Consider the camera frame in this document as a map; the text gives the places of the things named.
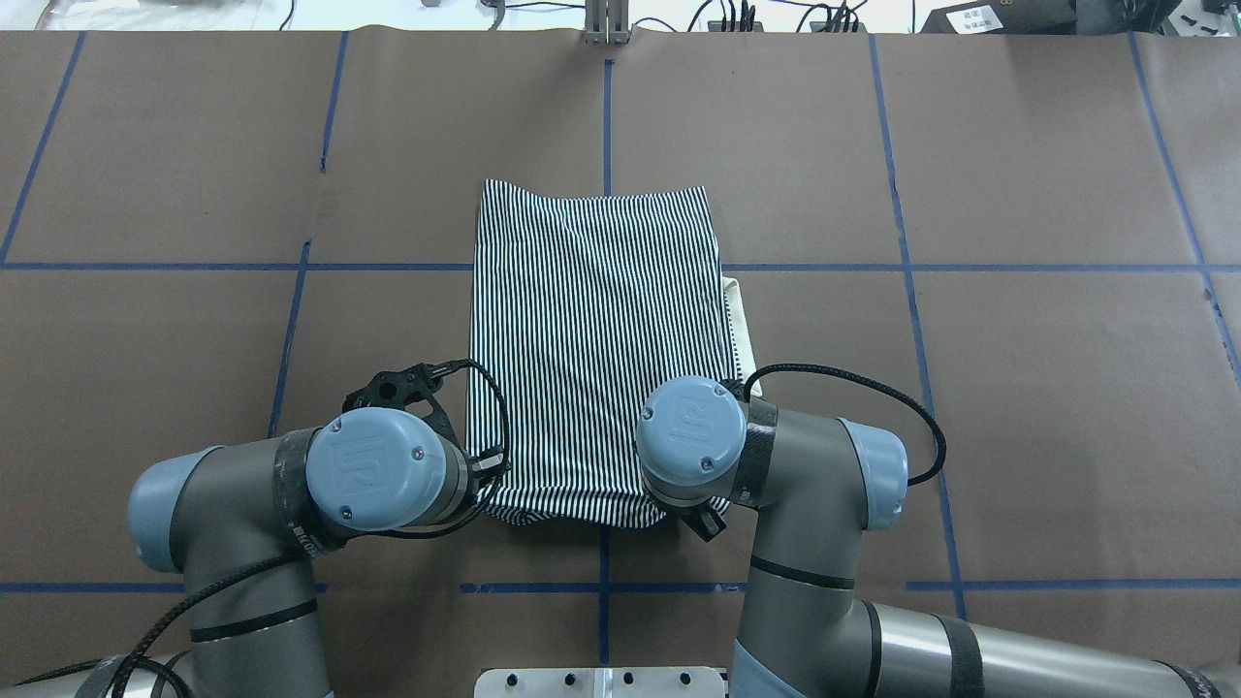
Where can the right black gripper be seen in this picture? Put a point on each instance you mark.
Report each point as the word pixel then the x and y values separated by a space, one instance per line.
pixel 705 523

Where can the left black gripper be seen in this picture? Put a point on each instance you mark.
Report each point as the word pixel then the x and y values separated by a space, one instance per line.
pixel 488 462

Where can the navy white striped polo shirt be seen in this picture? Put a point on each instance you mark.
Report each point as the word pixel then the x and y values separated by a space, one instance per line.
pixel 580 309

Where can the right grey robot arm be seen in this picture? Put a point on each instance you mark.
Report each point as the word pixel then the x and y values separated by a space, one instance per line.
pixel 818 484

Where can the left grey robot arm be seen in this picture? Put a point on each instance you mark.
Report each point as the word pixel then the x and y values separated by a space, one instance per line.
pixel 243 526

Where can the black box with label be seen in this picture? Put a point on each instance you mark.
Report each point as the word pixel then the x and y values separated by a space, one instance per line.
pixel 1002 17

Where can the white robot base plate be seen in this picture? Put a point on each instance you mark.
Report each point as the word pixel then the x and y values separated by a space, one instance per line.
pixel 640 681

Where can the aluminium frame post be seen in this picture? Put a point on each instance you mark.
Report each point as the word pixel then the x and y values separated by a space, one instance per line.
pixel 607 22

